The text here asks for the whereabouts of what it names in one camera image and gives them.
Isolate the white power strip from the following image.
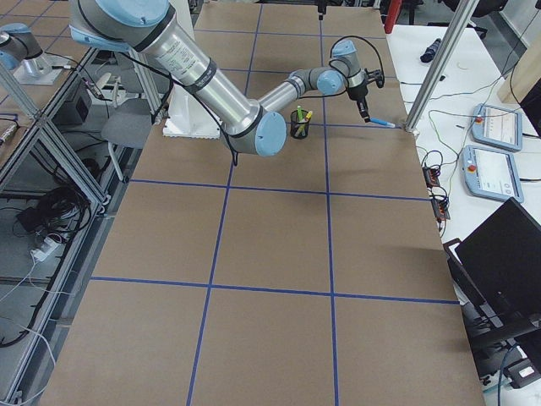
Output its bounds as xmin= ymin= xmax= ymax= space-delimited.
xmin=30 ymin=240 xmax=59 ymax=262

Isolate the right orange black USB hub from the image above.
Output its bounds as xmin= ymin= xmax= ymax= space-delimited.
xmin=430 ymin=198 xmax=451 ymax=222

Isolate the green marker pen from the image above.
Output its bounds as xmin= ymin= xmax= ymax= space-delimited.
xmin=295 ymin=106 xmax=304 ymax=139

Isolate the black laptop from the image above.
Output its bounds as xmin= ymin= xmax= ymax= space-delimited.
xmin=446 ymin=196 xmax=541 ymax=322

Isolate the folded dark blue umbrella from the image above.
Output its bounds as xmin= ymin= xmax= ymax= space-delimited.
xmin=419 ymin=38 xmax=442 ymax=63

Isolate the overhead black camera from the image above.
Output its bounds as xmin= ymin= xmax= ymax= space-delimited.
xmin=315 ymin=0 xmax=327 ymax=21

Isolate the blue marker pen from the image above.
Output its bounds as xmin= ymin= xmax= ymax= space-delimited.
xmin=369 ymin=118 xmax=396 ymax=129

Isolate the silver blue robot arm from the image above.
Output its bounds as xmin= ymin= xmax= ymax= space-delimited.
xmin=69 ymin=1 xmax=370 ymax=156
xmin=1 ymin=23 xmax=43 ymax=70

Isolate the silver aluminium frame post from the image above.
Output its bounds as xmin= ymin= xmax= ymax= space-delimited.
xmin=404 ymin=0 xmax=479 ymax=133

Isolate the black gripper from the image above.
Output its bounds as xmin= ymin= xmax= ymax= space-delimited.
xmin=347 ymin=80 xmax=370 ymax=123

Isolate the orange black usb hub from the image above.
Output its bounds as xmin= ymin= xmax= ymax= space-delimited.
xmin=430 ymin=198 xmax=451 ymax=222
xmin=422 ymin=166 xmax=440 ymax=188

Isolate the black mesh pen cup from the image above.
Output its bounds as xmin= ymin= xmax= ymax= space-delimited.
xmin=289 ymin=109 xmax=309 ymax=140

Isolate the far teach pendant tablet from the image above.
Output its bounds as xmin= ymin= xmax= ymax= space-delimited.
xmin=471 ymin=103 xmax=522 ymax=152

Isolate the teach pendant tablet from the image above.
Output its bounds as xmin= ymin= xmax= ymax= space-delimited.
xmin=462 ymin=145 xmax=524 ymax=203
xmin=471 ymin=103 xmax=522 ymax=152

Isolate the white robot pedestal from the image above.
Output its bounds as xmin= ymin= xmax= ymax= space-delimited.
xmin=163 ymin=0 xmax=219 ymax=140

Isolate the brown paper table mat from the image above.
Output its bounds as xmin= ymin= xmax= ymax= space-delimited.
xmin=41 ymin=3 xmax=486 ymax=406

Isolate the yellow marker pen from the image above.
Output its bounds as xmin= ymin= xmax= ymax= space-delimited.
xmin=298 ymin=111 xmax=313 ymax=139

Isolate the near teach pendant tablet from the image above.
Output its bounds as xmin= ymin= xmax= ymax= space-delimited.
xmin=462 ymin=145 xmax=524 ymax=203

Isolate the left orange black USB hub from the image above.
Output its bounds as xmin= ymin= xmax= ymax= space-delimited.
xmin=422 ymin=166 xmax=440 ymax=188

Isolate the grey office chair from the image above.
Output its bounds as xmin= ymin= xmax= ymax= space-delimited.
xmin=98 ymin=74 xmax=153 ymax=183

